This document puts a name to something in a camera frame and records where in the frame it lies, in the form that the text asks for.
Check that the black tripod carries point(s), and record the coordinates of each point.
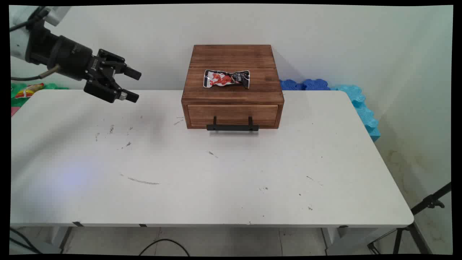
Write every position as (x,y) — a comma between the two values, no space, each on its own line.
(427,202)

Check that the white table leg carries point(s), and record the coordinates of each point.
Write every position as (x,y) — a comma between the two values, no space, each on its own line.
(335,240)
(61,238)

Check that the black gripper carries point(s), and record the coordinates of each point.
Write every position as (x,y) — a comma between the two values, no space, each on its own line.
(72,57)

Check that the pink foam mat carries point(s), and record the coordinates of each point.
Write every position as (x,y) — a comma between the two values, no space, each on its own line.
(14,110)

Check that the brown wooden drawer cabinet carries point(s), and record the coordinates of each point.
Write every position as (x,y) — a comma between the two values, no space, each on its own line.
(231,57)

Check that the red yellow snack bag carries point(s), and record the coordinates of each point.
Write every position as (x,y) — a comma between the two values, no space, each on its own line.
(29,90)

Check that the dark blue foam mat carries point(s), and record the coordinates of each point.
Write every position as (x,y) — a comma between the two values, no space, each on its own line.
(303,85)

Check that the light blue foam mat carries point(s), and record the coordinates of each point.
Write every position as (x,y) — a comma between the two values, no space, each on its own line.
(364,112)

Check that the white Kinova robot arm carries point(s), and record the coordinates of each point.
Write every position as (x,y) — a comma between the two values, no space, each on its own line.
(20,43)

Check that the red black white snack packet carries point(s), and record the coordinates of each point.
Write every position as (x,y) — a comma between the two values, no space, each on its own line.
(225,78)

